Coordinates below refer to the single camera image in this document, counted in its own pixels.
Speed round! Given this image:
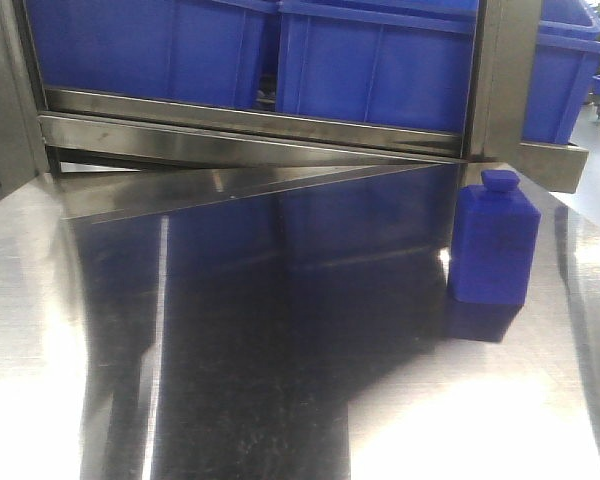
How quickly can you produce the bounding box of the blue bottle part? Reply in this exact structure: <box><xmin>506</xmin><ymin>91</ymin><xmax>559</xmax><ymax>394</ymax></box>
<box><xmin>448</xmin><ymin>169</ymin><xmax>541</xmax><ymax>306</ymax></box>

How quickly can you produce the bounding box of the blue bin middle on shelf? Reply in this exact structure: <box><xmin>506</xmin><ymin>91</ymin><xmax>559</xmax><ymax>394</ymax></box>
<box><xmin>276</xmin><ymin>1</ymin><xmax>476</xmax><ymax>133</ymax></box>

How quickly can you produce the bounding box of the blue bin on shelf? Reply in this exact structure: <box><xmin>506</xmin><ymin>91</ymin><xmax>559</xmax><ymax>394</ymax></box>
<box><xmin>276</xmin><ymin>1</ymin><xmax>476</xmax><ymax>133</ymax></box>
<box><xmin>25</xmin><ymin>1</ymin><xmax>277</xmax><ymax>109</ymax></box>
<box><xmin>522</xmin><ymin>1</ymin><xmax>600</xmax><ymax>145</ymax></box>

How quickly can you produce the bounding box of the blue bin left on shelf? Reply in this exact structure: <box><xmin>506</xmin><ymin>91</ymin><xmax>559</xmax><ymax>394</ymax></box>
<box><xmin>25</xmin><ymin>1</ymin><xmax>277</xmax><ymax>109</ymax></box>

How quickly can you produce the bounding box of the blue bin right on shelf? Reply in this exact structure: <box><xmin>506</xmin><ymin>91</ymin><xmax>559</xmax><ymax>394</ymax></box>
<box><xmin>522</xmin><ymin>1</ymin><xmax>600</xmax><ymax>145</ymax></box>

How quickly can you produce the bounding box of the steel shelf frame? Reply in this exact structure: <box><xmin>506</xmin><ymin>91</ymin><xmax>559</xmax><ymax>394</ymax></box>
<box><xmin>0</xmin><ymin>1</ymin><xmax>588</xmax><ymax>198</ymax></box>

